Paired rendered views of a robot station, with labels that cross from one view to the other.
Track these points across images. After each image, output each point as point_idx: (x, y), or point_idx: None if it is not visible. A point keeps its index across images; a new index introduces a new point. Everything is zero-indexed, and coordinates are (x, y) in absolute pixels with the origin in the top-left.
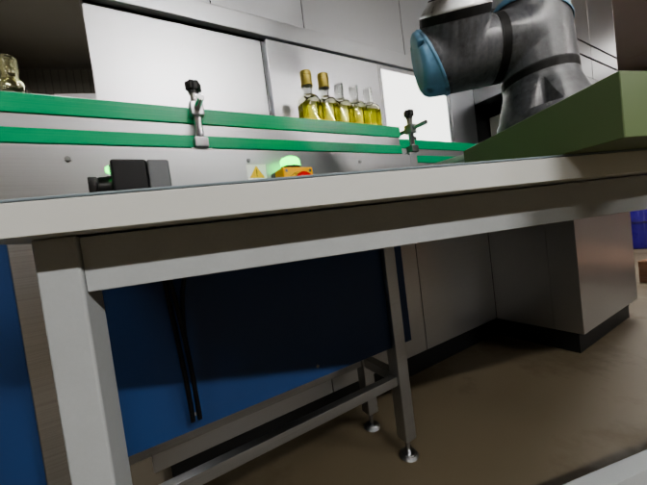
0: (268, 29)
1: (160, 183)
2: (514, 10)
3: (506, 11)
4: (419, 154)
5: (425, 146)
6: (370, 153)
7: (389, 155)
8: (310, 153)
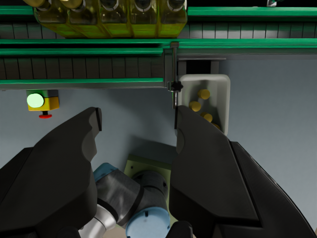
0: None
1: None
2: (124, 228)
3: (121, 226)
4: (228, 45)
5: (243, 44)
6: (115, 87)
7: (137, 88)
8: (52, 89)
